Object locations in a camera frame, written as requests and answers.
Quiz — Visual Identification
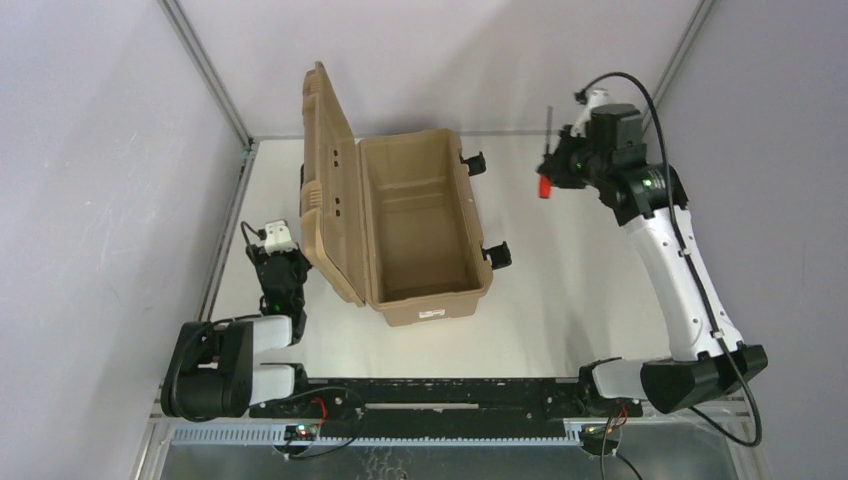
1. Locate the red handled screwdriver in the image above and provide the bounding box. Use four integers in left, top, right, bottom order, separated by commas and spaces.
538, 105, 553, 199

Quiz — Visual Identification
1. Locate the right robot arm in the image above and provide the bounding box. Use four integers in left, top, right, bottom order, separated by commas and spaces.
537, 90, 768, 413

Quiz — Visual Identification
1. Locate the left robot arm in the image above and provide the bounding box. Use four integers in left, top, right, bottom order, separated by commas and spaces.
160, 245, 311, 422

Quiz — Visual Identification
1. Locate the tan plastic toolbox bin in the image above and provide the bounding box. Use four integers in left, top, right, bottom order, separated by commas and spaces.
300, 62, 495, 327

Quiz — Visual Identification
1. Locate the black toolbox latch far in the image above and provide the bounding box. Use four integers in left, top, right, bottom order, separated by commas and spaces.
460, 151, 487, 177

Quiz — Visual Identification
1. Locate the black toolbox latch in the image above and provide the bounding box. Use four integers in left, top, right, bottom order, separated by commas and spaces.
460, 151, 487, 177
482, 241, 512, 270

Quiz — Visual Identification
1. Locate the black toolbox latch near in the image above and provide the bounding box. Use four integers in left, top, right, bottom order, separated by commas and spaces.
482, 241, 512, 270

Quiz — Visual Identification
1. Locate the white barcode label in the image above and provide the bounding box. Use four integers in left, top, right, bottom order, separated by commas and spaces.
418, 309, 447, 320

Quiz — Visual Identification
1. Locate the left circuit board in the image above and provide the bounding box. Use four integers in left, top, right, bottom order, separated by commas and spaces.
284, 424, 320, 443

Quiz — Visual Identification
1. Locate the circuit board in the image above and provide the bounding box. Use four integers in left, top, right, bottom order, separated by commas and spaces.
284, 424, 320, 443
578, 424, 620, 457

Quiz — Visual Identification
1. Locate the right circuit board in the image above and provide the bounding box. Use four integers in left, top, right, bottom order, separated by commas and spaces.
578, 424, 620, 457

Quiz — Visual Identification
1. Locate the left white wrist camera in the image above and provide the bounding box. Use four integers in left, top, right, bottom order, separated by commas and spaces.
263, 219, 299, 255

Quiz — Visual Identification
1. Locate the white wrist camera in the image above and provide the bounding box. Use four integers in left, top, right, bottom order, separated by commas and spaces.
263, 219, 299, 255
570, 88, 613, 138

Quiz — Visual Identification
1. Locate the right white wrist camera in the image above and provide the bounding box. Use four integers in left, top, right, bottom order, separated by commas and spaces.
570, 88, 613, 138

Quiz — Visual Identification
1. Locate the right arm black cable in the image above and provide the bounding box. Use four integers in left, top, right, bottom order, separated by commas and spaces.
576, 71, 764, 449

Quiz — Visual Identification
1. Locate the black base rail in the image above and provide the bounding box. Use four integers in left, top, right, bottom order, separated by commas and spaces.
248, 377, 644, 440

